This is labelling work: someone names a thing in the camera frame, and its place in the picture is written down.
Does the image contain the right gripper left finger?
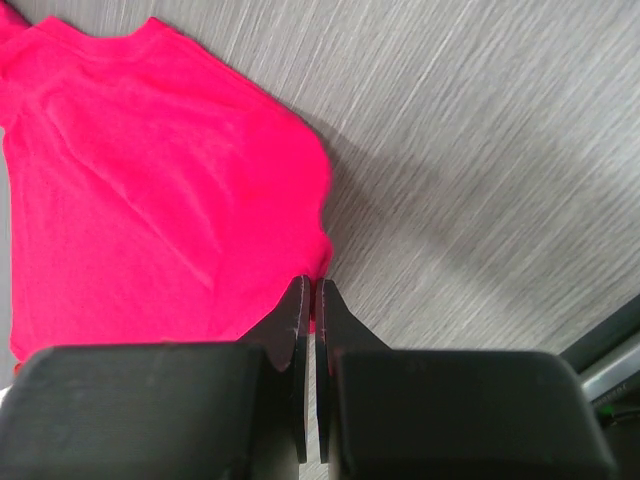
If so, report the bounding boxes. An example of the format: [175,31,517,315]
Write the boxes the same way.
[1,276,311,479]

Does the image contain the crimson t shirt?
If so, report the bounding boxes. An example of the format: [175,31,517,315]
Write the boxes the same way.
[1,5,332,362]

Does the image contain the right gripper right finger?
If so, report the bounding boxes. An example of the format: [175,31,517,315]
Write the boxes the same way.
[315,280,618,479]

